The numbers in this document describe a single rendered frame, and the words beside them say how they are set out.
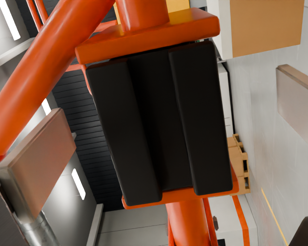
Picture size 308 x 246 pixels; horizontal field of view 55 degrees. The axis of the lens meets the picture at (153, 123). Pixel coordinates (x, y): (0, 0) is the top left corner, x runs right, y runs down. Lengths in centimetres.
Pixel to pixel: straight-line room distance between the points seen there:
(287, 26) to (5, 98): 157
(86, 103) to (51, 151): 1188
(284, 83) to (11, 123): 15
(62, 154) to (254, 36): 151
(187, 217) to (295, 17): 155
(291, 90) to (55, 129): 13
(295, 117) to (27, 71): 14
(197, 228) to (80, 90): 1174
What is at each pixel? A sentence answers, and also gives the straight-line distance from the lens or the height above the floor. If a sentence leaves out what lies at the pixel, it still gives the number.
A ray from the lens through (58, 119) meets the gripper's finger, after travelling 18.
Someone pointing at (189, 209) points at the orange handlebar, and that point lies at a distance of 17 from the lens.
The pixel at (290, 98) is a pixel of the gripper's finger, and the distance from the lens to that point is 17.
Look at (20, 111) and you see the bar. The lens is 18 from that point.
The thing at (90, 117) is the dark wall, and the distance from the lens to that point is 1225.
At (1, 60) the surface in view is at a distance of 920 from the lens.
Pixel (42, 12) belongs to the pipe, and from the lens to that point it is 826.
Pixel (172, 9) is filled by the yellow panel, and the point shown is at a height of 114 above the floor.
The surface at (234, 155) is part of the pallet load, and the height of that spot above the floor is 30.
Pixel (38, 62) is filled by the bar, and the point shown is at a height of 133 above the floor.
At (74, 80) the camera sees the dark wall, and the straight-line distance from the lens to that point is 1178.
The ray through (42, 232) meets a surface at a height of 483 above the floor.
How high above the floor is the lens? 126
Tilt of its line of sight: 6 degrees up
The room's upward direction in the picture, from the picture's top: 100 degrees counter-clockwise
